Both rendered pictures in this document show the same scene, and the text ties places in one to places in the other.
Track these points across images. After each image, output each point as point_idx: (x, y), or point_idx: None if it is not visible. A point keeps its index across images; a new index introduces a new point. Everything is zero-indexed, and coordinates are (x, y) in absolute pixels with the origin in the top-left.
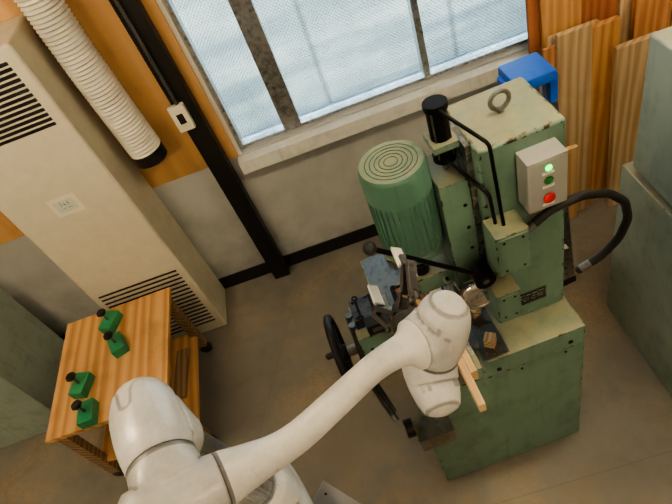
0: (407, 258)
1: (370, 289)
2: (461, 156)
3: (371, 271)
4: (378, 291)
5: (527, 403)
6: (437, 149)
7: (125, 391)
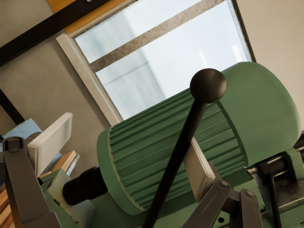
0: (171, 180)
1: (65, 121)
2: (281, 187)
3: (23, 131)
4: (62, 144)
5: None
6: (300, 156)
7: None
